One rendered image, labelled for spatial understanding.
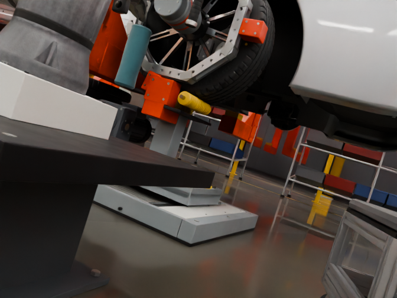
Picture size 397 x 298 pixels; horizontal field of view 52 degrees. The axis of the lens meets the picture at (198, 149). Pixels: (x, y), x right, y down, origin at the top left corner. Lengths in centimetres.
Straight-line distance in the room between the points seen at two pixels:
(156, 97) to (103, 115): 93
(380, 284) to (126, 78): 126
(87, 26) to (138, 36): 96
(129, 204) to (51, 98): 88
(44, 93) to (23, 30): 13
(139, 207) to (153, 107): 46
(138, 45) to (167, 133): 42
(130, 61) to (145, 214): 64
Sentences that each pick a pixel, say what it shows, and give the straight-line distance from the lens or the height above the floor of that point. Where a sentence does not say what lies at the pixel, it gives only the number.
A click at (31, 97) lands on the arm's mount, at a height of 34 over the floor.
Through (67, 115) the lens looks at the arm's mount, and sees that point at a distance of 76.
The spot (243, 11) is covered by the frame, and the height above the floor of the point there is 91.
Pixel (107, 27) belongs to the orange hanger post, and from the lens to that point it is 205.
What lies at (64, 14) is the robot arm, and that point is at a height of 49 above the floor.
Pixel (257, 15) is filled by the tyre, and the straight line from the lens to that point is 179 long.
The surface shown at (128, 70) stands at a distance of 172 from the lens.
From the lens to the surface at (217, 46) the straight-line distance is 226.
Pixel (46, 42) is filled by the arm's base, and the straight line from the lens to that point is 77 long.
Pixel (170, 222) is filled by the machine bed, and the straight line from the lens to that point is 146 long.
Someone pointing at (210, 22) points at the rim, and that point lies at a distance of 189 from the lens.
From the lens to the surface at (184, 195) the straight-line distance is 167.
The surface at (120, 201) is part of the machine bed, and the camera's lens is 156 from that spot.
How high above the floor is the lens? 36
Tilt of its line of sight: 1 degrees down
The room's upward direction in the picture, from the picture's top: 18 degrees clockwise
